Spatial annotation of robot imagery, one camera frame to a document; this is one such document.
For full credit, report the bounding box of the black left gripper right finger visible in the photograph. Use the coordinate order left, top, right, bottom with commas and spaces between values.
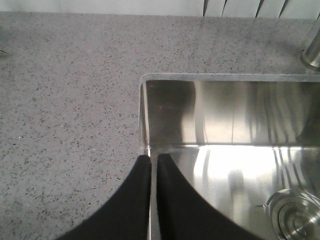
157, 154, 258, 240

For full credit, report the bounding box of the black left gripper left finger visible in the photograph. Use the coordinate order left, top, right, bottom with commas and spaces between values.
58, 155, 152, 240

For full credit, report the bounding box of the stainless steel sink basin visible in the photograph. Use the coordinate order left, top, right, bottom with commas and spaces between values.
139, 73, 320, 240

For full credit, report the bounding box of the round steel sink drain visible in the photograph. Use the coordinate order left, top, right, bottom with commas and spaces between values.
265, 188, 320, 240

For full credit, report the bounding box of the stainless steel faucet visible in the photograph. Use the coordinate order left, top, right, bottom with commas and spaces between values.
300, 31, 320, 72

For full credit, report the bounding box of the white pleated curtain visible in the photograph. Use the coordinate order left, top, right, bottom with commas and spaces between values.
0, 0, 320, 20

